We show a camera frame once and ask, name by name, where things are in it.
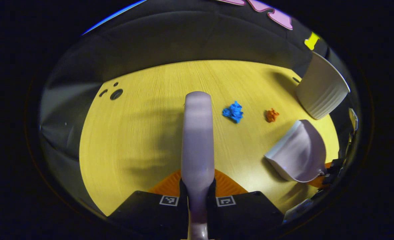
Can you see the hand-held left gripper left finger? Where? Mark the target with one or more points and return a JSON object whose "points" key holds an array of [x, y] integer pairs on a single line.
{"points": [[150, 213]]}

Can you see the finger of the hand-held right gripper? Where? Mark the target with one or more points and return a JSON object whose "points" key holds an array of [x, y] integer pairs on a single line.
{"points": [[332, 171]]}

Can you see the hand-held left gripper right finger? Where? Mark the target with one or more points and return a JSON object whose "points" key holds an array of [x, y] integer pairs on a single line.
{"points": [[243, 213]]}

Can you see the light purple dustpan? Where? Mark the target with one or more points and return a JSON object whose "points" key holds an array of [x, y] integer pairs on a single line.
{"points": [[300, 153]]}

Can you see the grey ribbed garbage bin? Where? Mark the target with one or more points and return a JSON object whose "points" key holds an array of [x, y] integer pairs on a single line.
{"points": [[320, 93]]}

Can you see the orange paper scrap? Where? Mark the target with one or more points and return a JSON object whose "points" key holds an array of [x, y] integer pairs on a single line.
{"points": [[271, 115]]}

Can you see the blue paper scrap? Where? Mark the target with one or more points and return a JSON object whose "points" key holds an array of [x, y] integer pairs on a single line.
{"points": [[233, 112]]}

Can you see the wooden desktop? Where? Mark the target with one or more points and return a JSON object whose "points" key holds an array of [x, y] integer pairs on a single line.
{"points": [[143, 133]]}

